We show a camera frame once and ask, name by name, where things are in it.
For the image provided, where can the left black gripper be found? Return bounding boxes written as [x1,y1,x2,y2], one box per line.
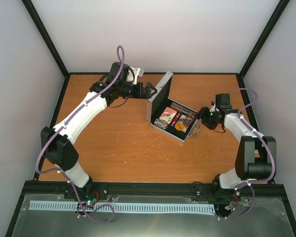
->
[118,82,157,99]

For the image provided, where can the blue gold card deck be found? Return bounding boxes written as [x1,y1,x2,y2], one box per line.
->
[175,115,193,133]

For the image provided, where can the aluminium poker case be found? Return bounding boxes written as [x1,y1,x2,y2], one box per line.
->
[146,72,202,143]

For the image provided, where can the black red triangle button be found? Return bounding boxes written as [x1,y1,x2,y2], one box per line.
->
[181,117,193,127]

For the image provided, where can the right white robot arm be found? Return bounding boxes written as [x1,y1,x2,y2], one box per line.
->
[197,93,276,200]

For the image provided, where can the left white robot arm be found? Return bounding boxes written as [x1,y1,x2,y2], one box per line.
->
[40,62,157,199]

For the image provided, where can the poker chips in case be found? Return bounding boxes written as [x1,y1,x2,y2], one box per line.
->
[187,111,196,120]

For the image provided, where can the red playing card deck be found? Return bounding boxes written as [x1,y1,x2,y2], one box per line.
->
[159,107,177,124]

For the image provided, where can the orange button in case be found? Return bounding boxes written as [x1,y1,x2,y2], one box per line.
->
[175,122,186,132]

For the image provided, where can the red dice row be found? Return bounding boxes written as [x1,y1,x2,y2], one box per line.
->
[170,113,181,127]

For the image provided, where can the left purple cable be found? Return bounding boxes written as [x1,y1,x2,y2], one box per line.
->
[36,45,125,225]

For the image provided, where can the purple cable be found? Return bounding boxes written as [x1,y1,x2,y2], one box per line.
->
[36,45,125,225]
[217,88,277,220]

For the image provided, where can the black front rail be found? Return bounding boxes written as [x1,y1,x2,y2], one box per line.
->
[64,182,218,198]

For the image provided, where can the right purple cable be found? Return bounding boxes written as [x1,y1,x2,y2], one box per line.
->
[217,88,277,220]

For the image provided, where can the light blue cable duct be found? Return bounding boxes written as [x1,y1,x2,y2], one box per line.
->
[28,200,215,215]

